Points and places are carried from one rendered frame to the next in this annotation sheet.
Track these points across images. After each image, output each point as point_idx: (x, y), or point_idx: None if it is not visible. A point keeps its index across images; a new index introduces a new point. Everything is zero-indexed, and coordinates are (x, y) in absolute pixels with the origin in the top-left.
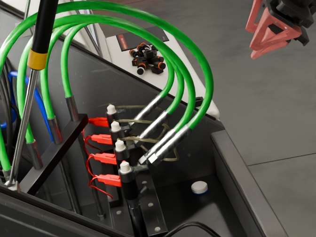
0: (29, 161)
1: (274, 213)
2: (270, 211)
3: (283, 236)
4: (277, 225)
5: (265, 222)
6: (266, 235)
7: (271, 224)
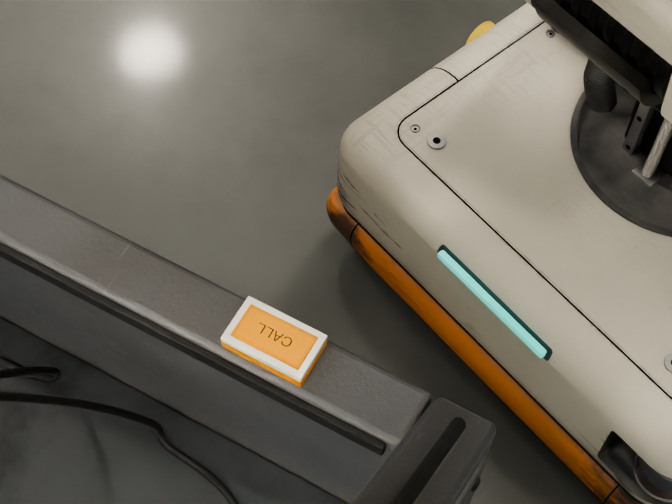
0: None
1: (20, 187)
2: (3, 186)
3: (110, 244)
4: (62, 221)
5: (23, 231)
6: (63, 271)
7: (44, 227)
